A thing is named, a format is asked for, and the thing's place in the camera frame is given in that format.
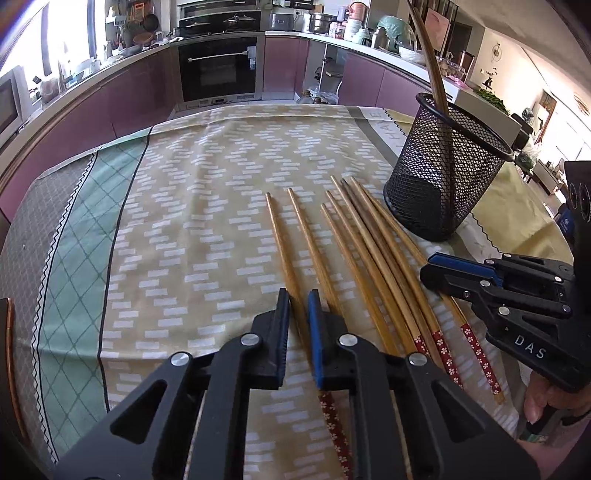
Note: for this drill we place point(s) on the round wall clock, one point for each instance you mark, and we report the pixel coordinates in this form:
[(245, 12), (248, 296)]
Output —
[(497, 51)]

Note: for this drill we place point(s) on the kitchen window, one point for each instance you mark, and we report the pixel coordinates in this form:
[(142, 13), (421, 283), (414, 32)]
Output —
[(64, 27)]

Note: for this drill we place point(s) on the black lidded wok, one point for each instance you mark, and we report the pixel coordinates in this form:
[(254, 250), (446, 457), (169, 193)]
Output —
[(238, 19)]

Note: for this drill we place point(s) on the pink electric kettle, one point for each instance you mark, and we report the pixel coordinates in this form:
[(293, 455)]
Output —
[(358, 10)]

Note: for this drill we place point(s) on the green leafy vegetables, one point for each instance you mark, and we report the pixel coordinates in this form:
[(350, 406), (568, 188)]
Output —
[(491, 99)]

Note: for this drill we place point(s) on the black built-in oven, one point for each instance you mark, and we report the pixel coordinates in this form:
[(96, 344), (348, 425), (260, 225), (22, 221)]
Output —
[(217, 69)]

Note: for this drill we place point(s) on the white cabinet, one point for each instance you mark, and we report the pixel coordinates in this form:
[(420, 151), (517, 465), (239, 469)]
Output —
[(480, 115)]

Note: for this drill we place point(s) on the pink kitchen cabinets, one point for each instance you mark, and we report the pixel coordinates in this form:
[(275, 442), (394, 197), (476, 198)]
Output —
[(92, 120)]

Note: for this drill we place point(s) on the clear egg tray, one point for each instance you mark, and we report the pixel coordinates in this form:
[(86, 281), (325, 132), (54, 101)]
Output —
[(452, 67)]

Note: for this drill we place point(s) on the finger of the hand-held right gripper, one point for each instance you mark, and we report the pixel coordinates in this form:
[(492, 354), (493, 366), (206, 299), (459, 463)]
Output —
[(452, 282), (461, 268)]

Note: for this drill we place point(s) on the black chair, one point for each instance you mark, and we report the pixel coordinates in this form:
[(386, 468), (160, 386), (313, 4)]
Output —
[(521, 131)]

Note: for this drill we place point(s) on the white microwave oven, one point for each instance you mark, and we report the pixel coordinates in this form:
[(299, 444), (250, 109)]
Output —
[(9, 106)]

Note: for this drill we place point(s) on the patterned beige green tablecloth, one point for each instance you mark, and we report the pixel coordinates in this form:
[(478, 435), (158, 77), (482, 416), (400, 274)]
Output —
[(207, 230)]

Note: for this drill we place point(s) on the steel thermos flask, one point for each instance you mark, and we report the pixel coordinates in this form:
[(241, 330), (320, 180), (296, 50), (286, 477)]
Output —
[(381, 38)]

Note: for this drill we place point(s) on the stainless steel pot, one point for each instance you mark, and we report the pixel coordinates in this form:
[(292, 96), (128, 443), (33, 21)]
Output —
[(322, 23)]

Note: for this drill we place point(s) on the person's right hand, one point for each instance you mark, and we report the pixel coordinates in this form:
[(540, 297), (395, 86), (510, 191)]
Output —
[(538, 397)]

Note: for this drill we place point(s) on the clear plastic bottle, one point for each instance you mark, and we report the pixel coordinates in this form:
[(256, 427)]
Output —
[(307, 97)]

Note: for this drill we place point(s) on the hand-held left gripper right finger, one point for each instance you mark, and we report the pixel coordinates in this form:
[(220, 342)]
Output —
[(315, 341)]

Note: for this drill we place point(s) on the black integrated stove hood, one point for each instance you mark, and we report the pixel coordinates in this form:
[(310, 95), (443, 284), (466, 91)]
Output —
[(217, 11)]

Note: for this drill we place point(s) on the black smartphone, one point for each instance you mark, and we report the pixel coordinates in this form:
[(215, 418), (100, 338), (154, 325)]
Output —
[(5, 369)]

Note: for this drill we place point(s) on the black mesh utensil holder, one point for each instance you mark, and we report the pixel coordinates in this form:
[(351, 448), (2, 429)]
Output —
[(438, 194)]

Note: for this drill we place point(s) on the brown canister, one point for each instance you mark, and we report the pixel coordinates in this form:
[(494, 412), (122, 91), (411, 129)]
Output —
[(466, 64)]

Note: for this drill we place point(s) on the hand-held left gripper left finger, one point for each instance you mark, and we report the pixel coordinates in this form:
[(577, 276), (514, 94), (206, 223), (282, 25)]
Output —
[(281, 327)]

